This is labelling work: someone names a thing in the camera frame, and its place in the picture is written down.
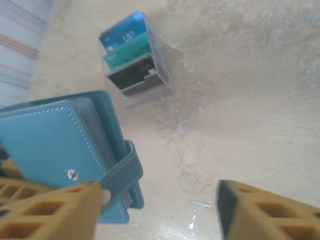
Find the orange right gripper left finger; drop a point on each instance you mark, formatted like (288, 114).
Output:
(77, 212)

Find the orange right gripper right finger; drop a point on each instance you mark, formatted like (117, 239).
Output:
(245, 220)

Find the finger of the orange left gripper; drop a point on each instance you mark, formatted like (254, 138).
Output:
(37, 187)
(10, 166)

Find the blue leather card holder wallet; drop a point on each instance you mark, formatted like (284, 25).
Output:
(50, 140)

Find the blue card box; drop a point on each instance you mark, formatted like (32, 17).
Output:
(140, 88)

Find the black card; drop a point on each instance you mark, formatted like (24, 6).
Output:
(130, 75)

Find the teal card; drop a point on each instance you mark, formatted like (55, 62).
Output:
(125, 53)

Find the blue VIP card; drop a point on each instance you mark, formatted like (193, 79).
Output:
(125, 32)

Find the translucent striped enclosure panel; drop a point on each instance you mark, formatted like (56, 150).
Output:
(17, 50)

